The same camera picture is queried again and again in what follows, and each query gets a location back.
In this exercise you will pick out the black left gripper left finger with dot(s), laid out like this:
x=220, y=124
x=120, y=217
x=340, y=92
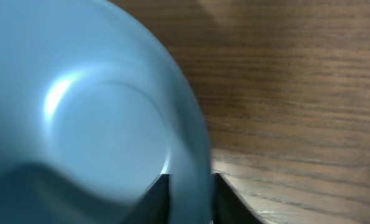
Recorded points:
x=154, y=206

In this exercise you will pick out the dark blue bowl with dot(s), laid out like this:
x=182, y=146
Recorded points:
x=93, y=110

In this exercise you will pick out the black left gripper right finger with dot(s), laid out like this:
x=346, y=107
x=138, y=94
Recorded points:
x=228, y=208

